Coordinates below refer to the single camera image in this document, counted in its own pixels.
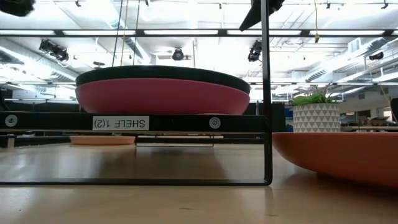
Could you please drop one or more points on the silver ceiling air duct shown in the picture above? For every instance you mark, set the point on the silver ceiling air duct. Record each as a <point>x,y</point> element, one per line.
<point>136,46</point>

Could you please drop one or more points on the red plate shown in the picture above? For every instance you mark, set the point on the red plate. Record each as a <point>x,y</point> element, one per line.
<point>161,96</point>

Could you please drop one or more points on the round black ceiling device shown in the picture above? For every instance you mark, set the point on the round black ceiling device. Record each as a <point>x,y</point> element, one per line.
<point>178,54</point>

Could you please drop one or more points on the cluttered background desk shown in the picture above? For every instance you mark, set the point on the cluttered background desk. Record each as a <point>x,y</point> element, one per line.
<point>373,128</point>

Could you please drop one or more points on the white triangle-pattern plant pot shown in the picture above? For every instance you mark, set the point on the white triangle-pattern plant pot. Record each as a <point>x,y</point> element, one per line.
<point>315,118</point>

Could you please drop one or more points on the black metal wood shelf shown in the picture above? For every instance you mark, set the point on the black metal wood shelf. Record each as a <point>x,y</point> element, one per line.
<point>186,123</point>

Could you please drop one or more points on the black ceiling-mounted device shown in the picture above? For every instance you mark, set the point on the black ceiling-mounted device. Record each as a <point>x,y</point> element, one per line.
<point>57,51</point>
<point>377,56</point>
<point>255,51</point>

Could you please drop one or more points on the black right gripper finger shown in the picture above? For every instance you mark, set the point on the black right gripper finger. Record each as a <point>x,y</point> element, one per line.
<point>254,12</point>

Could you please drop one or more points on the orange bowl right foreground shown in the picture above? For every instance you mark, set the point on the orange bowl right foreground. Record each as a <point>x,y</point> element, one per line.
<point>342,155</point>

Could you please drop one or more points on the green succulent plant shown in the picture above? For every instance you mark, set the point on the green succulent plant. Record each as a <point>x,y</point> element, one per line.
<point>311,99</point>

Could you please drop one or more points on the small terracotta plate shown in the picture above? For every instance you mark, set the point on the small terracotta plate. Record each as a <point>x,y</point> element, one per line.
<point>102,140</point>

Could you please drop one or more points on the black overhead frame bar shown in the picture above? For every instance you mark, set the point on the black overhead frame bar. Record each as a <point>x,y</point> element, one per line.
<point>140,32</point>

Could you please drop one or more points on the black plate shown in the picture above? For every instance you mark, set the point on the black plate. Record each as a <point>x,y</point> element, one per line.
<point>161,72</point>

